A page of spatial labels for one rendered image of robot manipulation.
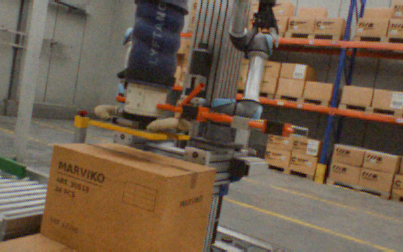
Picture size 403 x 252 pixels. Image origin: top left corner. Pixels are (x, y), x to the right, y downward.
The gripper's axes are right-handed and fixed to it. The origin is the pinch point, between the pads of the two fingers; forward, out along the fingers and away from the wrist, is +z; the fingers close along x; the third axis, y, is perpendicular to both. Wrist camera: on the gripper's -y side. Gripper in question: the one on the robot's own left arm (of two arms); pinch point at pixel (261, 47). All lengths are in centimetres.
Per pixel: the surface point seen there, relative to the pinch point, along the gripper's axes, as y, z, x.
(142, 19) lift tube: 42, 0, -36
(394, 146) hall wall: -808, 52, -10
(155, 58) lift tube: 40, 15, -28
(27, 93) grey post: -124, 53, -353
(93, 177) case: 53, 66, -38
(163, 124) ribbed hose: 42, 40, -16
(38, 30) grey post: -127, -24, -353
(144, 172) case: 51, 59, -14
